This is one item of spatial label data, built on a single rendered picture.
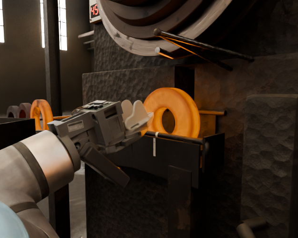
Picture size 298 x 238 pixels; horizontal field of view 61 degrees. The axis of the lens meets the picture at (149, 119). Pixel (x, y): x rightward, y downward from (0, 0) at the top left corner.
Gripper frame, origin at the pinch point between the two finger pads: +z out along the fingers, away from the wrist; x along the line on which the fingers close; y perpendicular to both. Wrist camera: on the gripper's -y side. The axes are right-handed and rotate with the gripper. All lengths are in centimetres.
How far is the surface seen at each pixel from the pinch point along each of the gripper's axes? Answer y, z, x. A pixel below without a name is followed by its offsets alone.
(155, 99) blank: 2.4, 5.6, 2.3
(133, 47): 14.5, 7.1, 7.4
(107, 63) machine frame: 9.8, 21.6, 39.0
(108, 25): 20.9, 9.2, 17.2
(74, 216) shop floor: -83, 13, 105
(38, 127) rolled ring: -12, 3, 77
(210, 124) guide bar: -4.8, 10.0, -8.1
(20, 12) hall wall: 194, 389, 1000
